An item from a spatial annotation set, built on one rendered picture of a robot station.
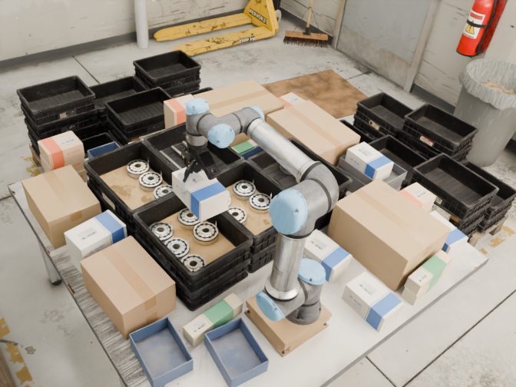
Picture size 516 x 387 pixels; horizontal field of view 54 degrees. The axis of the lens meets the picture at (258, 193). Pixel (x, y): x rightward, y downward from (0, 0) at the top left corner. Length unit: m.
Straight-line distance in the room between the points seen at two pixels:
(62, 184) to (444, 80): 3.55
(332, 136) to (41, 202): 1.40
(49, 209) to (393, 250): 1.40
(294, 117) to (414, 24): 2.47
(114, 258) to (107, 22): 3.57
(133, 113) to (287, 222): 2.17
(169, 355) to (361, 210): 0.98
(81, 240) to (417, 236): 1.34
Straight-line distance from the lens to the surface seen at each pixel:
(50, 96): 3.65
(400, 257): 2.08
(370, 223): 2.16
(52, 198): 2.27
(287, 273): 1.58
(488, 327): 3.23
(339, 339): 2.00
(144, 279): 1.90
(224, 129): 1.59
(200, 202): 1.77
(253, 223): 2.14
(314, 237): 2.18
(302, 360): 1.93
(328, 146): 2.52
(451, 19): 4.76
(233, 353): 1.91
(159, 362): 1.89
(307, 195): 1.40
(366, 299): 2.03
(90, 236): 2.05
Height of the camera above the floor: 2.35
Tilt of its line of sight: 42 degrees down
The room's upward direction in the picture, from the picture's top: 7 degrees clockwise
